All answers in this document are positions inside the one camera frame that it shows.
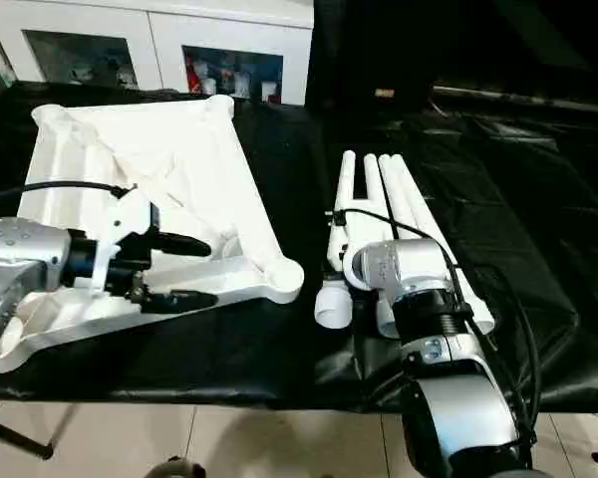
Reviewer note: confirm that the white table frame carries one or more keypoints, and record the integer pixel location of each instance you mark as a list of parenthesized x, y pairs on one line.
[(129, 144)]

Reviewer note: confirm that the white plastic table leg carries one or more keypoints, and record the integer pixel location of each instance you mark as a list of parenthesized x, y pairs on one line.
[(417, 191), (401, 189), (371, 179), (346, 184)]

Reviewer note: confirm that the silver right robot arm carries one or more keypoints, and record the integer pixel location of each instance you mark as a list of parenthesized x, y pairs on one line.
[(408, 269)]

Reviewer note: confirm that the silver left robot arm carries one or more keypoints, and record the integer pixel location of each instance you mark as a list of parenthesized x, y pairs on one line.
[(15, 259)]

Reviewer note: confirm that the black work mat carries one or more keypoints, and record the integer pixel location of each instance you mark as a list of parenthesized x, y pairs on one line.
[(279, 348)]

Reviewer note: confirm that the dark robot lower body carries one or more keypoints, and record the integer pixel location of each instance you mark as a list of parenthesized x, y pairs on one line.
[(174, 470)]

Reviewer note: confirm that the white glass-door cabinet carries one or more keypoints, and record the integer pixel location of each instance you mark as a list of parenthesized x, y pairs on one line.
[(154, 40)]

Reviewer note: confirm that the small tan label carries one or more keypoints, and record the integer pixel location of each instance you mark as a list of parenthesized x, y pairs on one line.
[(385, 93)]

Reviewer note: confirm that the dark metal rod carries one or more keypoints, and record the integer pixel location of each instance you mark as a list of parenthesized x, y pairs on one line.
[(528, 99)]

